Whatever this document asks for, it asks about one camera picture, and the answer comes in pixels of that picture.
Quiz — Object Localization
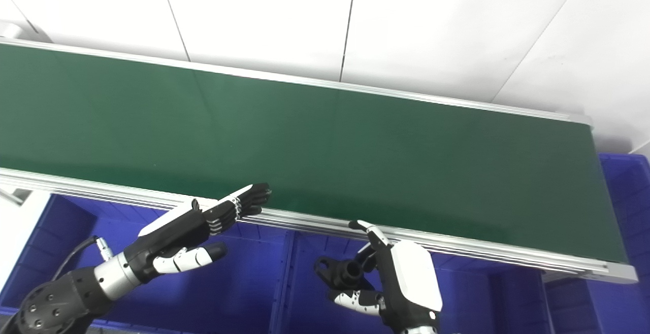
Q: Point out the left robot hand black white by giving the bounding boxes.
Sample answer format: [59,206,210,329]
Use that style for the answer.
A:
[124,182,273,285]

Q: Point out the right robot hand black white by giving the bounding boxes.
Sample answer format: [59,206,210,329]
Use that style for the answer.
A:
[327,219,444,334]

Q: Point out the black flanged metal part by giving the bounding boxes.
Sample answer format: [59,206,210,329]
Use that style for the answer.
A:
[313,256,377,292]

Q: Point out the green conveyor belt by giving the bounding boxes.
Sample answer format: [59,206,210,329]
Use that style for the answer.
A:
[0,44,629,264]
[0,37,639,285]

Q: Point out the blue plastic bin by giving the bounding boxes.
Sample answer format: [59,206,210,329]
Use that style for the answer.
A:
[542,153,650,334]
[0,194,296,334]
[283,229,550,334]

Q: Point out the white conveyor end housing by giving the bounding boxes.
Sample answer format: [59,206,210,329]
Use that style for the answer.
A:
[0,19,40,44]

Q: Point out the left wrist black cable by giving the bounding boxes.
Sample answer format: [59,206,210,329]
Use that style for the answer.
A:
[50,236,113,283]

